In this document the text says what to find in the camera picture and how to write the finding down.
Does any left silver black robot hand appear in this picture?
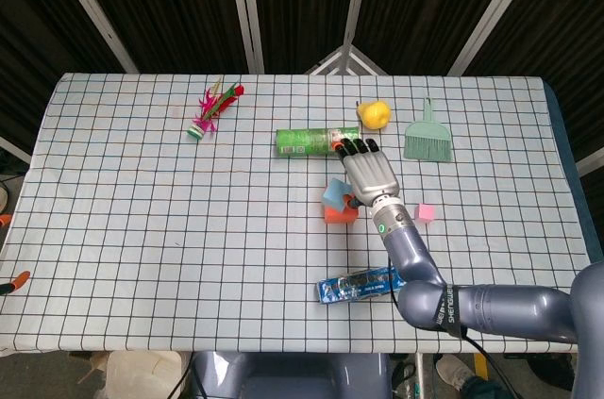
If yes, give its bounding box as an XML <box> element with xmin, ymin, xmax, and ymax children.
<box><xmin>0</xmin><ymin>213</ymin><xmax>31</xmax><ymax>296</ymax></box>

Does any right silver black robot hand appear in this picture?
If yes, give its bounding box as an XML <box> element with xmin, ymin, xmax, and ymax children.
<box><xmin>331</xmin><ymin>136</ymin><xmax>403</xmax><ymax>209</ymax></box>

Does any medium blue foam cube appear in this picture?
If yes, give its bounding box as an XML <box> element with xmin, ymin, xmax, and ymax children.
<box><xmin>321</xmin><ymin>176</ymin><xmax>356</xmax><ymax>212</ymax></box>

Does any large orange foam cube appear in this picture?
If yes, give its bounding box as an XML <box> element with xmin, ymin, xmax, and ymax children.
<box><xmin>323</xmin><ymin>203</ymin><xmax>360</xmax><ymax>225</ymax></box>

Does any yellow pear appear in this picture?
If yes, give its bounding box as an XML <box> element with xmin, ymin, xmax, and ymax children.
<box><xmin>356</xmin><ymin>99</ymin><xmax>393</xmax><ymax>131</ymax></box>

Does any green hand brush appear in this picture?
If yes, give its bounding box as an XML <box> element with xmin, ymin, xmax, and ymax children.
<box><xmin>403</xmin><ymin>95</ymin><xmax>453</xmax><ymax>164</ymax></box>

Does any green chips can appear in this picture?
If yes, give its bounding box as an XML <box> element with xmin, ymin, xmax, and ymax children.
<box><xmin>276</xmin><ymin>126</ymin><xmax>363</xmax><ymax>160</ymax></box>

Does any blue cookie box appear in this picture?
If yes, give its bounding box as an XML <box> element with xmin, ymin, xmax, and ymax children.
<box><xmin>316</xmin><ymin>266</ymin><xmax>405</xmax><ymax>306</ymax></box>

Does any white checkered tablecloth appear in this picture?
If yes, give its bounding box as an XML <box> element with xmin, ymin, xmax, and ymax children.
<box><xmin>0</xmin><ymin>71</ymin><xmax>604</xmax><ymax>357</ymax></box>

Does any white plastic bucket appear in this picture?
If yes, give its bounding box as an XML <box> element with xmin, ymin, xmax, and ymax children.
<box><xmin>104</xmin><ymin>350</ymin><xmax>186</xmax><ymax>399</ymax></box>

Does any pink red feather shuttlecock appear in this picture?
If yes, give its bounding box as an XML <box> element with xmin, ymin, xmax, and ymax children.
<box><xmin>186</xmin><ymin>75</ymin><xmax>246</xmax><ymax>141</ymax></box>

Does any metal table leg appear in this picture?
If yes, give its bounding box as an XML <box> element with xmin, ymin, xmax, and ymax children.
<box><xmin>413</xmin><ymin>352</ymin><xmax>428</xmax><ymax>399</ymax></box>

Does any grey sneaker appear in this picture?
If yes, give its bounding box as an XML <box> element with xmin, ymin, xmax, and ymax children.
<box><xmin>434</xmin><ymin>354</ymin><xmax>477</xmax><ymax>392</ymax></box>

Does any grey-blue robot torso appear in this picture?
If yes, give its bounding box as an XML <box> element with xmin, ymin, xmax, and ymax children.
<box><xmin>190</xmin><ymin>351</ymin><xmax>393</xmax><ymax>399</ymax></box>

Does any dark trouser leg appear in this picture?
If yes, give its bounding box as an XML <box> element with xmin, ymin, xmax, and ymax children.
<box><xmin>460</xmin><ymin>374</ymin><xmax>515</xmax><ymax>399</ymax></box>

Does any white triangular frame foot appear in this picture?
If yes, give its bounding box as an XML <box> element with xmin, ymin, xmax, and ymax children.
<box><xmin>305</xmin><ymin>43</ymin><xmax>390</xmax><ymax>76</ymax></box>

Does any black printed arm strap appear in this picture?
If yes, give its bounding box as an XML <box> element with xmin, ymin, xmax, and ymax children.
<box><xmin>431</xmin><ymin>283</ymin><xmax>468</xmax><ymax>339</ymax></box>

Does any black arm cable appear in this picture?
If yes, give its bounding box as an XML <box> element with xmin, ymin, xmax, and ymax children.
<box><xmin>388</xmin><ymin>270</ymin><xmax>515</xmax><ymax>399</ymax></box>

